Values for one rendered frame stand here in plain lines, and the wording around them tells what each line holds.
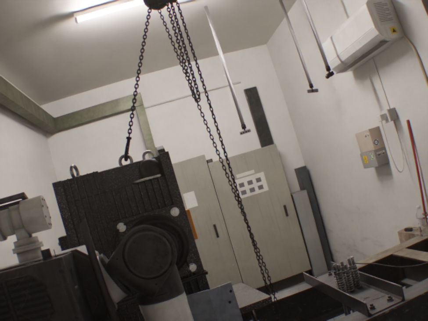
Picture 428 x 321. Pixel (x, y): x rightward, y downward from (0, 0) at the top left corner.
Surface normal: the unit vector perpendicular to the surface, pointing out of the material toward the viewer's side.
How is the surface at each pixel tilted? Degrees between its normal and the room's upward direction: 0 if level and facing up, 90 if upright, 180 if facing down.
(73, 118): 90
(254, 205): 90
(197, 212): 90
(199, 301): 90
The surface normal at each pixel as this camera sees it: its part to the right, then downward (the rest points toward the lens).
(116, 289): 0.42, 0.18
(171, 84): 0.11, -0.10
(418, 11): -0.95, 0.27
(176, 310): 0.53, -0.24
